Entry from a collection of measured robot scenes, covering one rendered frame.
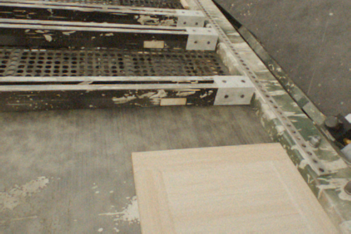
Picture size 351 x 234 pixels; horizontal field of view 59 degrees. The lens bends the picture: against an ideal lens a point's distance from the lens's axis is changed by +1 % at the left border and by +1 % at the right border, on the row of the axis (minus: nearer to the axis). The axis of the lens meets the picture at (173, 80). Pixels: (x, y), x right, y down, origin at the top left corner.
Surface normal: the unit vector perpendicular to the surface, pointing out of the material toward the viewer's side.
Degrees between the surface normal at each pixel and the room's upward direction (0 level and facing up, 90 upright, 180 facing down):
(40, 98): 90
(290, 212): 57
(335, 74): 0
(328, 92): 0
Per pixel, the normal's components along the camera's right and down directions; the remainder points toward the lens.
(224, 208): 0.15, -0.81
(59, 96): 0.22, 0.59
